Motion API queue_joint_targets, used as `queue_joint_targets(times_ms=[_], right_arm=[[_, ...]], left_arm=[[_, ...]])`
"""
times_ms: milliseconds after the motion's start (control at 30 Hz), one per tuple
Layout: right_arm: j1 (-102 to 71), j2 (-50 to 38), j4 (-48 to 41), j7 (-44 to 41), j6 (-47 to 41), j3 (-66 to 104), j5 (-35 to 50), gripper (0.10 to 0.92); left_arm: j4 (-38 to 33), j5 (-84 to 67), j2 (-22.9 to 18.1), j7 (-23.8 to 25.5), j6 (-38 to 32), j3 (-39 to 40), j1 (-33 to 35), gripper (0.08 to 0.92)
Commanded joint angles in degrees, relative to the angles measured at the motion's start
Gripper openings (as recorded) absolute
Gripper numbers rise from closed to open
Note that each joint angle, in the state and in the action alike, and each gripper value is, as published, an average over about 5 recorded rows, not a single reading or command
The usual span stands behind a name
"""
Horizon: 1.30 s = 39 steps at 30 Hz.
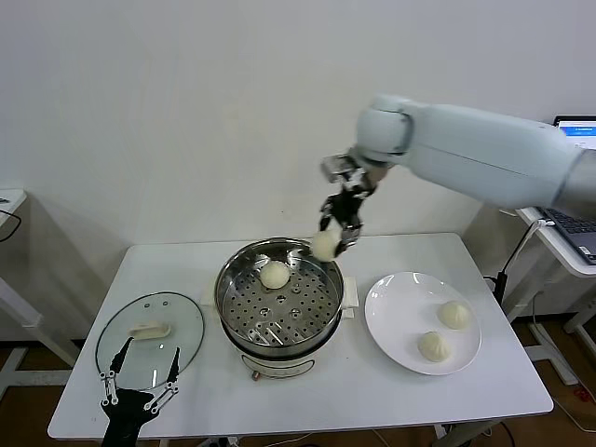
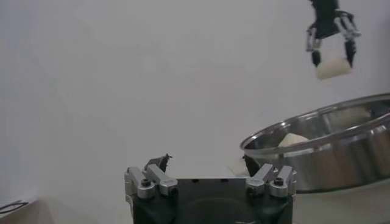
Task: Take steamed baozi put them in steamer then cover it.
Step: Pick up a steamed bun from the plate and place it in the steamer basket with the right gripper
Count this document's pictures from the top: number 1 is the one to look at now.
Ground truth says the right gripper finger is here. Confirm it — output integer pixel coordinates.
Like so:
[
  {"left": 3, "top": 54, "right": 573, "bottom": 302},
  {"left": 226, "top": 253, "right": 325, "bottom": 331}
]
[
  {"left": 334, "top": 223, "right": 364, "bottom": 260},
  {"left": 318, "top": 197, "right": 339, "bottom": 234}
]

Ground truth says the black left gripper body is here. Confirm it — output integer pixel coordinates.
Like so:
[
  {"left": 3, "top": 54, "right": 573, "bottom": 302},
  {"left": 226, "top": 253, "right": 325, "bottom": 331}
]
[{"left": 100, "top": 389, "right": 157, "bottom": 447}]

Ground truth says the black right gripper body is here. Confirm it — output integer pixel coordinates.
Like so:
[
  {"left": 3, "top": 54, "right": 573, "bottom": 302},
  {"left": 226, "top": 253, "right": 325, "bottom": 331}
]
[{"left": 325, "top": 183, "right": 373, "bottom": 230}]

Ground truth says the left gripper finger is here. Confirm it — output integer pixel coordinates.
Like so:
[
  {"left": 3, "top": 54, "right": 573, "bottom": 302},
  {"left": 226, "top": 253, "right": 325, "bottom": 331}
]
[
  {"left": 98, "top": 337, "right": 135, "bottom": 407},
  {"left": 143, "top": 346, "right": 182, "bottom": 413}
]

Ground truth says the white steamed baozi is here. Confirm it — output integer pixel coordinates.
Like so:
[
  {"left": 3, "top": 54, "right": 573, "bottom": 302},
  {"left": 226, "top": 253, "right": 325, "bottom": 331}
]
[
  {"left": 437, "top": 300, "right": 474, "bottom": 330},
  {"left": 416, "top": 330, "right": 453, "bottom": 363},
  {"left": 259, "top": 260, "right": 291, "bottom": 290},
  {"left": 311, "top": 223, "right": 344, "bottom": 262}
]

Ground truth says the round glass pot lid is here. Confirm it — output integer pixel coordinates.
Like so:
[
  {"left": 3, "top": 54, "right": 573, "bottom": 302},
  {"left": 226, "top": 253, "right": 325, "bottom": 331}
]
[{"left": 94, "top": 291, "right": 207, "bottom": 392}]

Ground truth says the stainless steel steamer basket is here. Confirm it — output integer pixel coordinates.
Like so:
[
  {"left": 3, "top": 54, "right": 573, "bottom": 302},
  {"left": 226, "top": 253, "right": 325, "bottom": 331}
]
[{"left": 213, "top": 237, "right": 345, "bottom": 351}]

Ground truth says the round white plate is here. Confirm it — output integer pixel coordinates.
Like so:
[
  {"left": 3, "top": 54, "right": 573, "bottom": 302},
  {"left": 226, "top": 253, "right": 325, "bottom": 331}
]
[{"left": 364, "top": 271, "right": 483, "bottom": 376}]

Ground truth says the black upright stand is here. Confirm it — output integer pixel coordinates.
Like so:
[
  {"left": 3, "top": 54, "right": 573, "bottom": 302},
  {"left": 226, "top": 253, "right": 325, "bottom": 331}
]
[{"left": 483, "top": 269, "right": 508, "bottom": 304}]

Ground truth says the white laptop side table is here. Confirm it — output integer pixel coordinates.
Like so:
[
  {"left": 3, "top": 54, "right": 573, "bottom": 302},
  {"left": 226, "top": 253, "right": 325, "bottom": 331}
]
[{"left": 514, "top": 207, "right": 596, "bottom": 386}]

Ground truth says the grey open laptop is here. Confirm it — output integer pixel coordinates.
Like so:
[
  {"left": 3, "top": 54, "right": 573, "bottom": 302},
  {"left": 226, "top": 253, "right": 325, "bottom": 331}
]
[{"left": 535, "top": 115, "right": 596, "bottom": 265}]

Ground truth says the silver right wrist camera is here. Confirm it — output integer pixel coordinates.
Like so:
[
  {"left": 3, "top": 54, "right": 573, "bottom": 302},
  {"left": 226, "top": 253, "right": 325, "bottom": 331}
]
[{"left": 320, "top": 155, "right": 364, "bottom": 185}]

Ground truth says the black looped cable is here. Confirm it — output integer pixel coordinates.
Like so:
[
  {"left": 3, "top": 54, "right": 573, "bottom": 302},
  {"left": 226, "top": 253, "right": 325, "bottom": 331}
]
[{"left": 0, "top": 210, "right": 23, "bottom": 243}]

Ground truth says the white laptop cable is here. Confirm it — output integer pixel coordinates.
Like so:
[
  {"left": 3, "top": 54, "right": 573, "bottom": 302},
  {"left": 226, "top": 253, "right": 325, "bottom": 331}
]
[{"left": 505, "top": 217, "right": 555, "bottom": 274}]

